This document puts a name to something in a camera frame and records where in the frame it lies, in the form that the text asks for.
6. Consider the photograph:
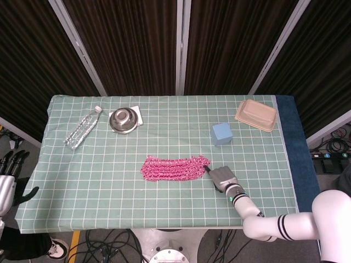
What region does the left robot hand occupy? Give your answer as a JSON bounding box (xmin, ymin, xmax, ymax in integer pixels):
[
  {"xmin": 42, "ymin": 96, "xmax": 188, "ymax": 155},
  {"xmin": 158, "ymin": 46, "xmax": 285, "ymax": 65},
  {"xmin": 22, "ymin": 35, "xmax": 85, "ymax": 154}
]
[{"xmin": 0, "ymin": 150, "xmax": 40, "ymax": 218}]

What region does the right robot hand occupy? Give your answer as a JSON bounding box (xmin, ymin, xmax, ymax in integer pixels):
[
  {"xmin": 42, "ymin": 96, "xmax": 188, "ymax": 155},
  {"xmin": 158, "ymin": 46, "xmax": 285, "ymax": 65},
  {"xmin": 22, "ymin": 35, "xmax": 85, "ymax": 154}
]
[{"xmin": 203, "ymin": 165, "xmax": 239, "ymax": 193}]

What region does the pink knitted cloth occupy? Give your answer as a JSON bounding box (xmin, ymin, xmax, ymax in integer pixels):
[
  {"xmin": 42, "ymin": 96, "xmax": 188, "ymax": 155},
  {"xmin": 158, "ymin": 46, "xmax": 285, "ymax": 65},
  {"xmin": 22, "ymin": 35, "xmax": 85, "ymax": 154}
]
[{"xmin": 140, "ymin": 154, "xmax": 212, "ymax": 182}]

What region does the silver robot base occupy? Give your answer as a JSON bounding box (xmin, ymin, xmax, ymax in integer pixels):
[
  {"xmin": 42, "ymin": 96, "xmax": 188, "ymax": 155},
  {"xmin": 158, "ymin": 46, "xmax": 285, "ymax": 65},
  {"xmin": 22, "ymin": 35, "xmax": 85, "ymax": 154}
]
[{"xmin": 131, "ymin": 228, "xmax": 210, "ymax": 263}]

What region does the black device panel with LEDs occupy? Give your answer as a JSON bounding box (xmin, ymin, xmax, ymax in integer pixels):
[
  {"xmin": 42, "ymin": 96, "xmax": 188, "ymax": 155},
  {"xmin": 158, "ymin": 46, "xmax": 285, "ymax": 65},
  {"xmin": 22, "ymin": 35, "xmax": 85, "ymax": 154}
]
[{"xmin": 309, "ymin": 152, "xmax": 351, "ymax": 160}]

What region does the blue foam cube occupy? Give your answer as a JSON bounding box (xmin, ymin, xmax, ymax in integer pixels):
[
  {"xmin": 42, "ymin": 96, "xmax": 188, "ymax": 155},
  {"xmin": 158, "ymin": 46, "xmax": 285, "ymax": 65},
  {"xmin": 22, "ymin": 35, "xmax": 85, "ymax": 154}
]
[{"xmin": 210, "ymin": 122, "xmax": 234, "ymax": 147}]

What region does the green checked tablecloth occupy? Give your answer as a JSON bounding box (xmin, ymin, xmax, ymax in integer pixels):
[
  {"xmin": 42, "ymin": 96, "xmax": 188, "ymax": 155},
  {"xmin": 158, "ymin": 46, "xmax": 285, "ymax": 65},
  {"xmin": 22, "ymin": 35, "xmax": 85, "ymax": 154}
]
[{"xmin": 15, "ymin": 94, "xmax": 299, "ymax": 234}]

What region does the beige plastic food container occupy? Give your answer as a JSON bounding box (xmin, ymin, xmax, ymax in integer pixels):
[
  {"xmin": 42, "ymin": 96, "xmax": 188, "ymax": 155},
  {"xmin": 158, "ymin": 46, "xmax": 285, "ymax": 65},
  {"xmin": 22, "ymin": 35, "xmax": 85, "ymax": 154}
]
[{"xmin": 234, "ymin": 99, "xmax": 278, "ymax": 133}]

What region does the dark blue table cover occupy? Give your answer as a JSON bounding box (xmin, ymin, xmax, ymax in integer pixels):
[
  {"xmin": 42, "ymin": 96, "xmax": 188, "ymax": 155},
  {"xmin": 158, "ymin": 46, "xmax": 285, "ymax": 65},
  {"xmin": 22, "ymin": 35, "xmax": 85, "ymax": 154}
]
[{"xmin": 273, "ymin": 94, "xmax": 321, "ymax": 213}]

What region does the white black sneaker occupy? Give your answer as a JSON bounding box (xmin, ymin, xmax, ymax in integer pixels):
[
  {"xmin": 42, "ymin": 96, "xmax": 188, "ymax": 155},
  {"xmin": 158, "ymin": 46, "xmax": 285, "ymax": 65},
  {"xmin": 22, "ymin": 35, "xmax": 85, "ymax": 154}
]
[{"xmin": 46, "ymin": 238, "xmax": 69, "ymax": 260}]

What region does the clear plastic water bottle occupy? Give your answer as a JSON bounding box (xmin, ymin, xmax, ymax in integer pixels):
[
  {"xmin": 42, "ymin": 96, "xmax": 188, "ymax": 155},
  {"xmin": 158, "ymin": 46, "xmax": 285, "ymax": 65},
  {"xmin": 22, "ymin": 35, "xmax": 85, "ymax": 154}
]
[{"xmin": 64, "ymin": 106, "xmax": 103, "ymax": 150}]

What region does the white square pad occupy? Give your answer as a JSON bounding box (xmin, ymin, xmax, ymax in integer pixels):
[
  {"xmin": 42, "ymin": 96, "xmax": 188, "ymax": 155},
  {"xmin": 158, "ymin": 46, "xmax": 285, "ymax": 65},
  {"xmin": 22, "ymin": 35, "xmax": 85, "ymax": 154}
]
[{"xmin": 131, "ymin": 105, "xmax": 144, "ymax": 127}]

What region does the stainless steel bowl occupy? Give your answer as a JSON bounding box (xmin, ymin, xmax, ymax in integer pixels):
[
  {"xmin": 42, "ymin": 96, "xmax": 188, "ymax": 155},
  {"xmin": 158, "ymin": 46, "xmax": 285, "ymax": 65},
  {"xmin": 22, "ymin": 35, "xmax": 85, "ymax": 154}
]
[{"xmin": 109, "ymin": 107, "xmax": 139, "ymax": 134}]

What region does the white frame post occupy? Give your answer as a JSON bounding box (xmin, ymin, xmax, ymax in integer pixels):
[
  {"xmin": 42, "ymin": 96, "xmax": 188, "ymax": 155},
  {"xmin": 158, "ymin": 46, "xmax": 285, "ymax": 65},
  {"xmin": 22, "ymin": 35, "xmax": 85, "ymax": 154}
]
[
  {"xmin": 305, "ymin": 109, "xmax": 351, "ymax": 147},
  {"xmin": 0, "ymin": 117, "xmax": 42, "ymax": 147},
  {"xmin": 48, "ymin": 0, "xmax": 108, "ymax": 96},
  {"xmin": 247, "ymin": 0, "xmax": 312, "ymax": 95},
  {"xmin": 175, "ymin": 0, "xmax": 192, "ymax": 95}
]

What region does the black floor cable bundle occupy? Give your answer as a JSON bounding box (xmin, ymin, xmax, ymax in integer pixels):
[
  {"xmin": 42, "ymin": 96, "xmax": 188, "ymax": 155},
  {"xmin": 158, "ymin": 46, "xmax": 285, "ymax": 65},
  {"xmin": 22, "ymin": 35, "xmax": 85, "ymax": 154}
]
[
  {"xmin": 309, "ymin": 127, "xmax": 351, "ymax": 155},
  {"xmin": 67, "ymin": 229, "xmax": 148, "ymax": 263}
]

